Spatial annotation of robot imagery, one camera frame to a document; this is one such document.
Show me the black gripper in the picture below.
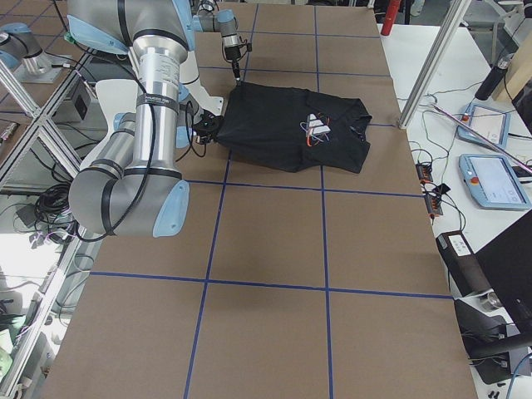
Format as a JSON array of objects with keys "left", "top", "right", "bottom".
[
  {"left": 193, "top": 116, "right": 223, "bottom": 144},
  {"left": 226, "top": 44, "right": 245, "bottom": 86}
]

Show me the black graphic t-shirt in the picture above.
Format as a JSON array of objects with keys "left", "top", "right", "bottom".
[{"left": 215, "top": 82, "right": 372, "bottom": 173}]

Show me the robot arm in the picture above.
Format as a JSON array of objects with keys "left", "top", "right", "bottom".
[
  {"left": 67, "top": 1, "right": 201, "bottom": 239},
  {"left": 192, "top": 1, "right": 252, "bottom": 86}
]

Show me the red cylinder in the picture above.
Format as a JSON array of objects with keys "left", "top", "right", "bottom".
[{"left": 381, "top": 0, "right": 401, "bottom": 36}]

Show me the reacher grabber stick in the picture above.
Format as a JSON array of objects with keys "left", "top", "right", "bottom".
[{"left": 431, "top": 103, "right": 532, "bottom": 175}]

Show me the black water bottle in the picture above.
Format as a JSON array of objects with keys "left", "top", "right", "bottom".
[{"left": 475, "top": 53, "right": 515, "bottom": 101}]

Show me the far blue teach pendant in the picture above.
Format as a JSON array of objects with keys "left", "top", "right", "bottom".
[{"left": 461, "top": 103, "right": 510, "bottom": 149}]

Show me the blue teach pendant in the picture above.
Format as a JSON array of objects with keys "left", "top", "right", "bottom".
[
  {"left": 458, "top": 154, "right": 531, "bottom": 210},
  {"left": 461, "top": 103, "right": 510, "bottom": 149}
]

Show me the near blue teach pendant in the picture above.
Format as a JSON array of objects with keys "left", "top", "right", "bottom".
[{"left": 458, "top": 154, "right": 531, "bottom": 210}]

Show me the black power box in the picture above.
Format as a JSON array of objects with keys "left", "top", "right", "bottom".
[{"left": 436, "top": 230, "right": 493, "bottom": 298}]

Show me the black monitor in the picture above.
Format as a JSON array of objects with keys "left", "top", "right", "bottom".
[{"left": 476, "top": 212, "right": 531, "bottom": 332}]

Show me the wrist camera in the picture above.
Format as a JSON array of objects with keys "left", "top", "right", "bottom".
[{"left": 202, "top": 109, "right": 216, "bottom": 121}]

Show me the white camera stand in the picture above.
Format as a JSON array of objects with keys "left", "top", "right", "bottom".
[{"left": 96, "top": 51, "right": 224, "bottom": 126}]

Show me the aluminium frame post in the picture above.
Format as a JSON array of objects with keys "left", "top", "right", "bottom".
[{"left": 398, "top": 0, "right": 471, "bottom": 129}]

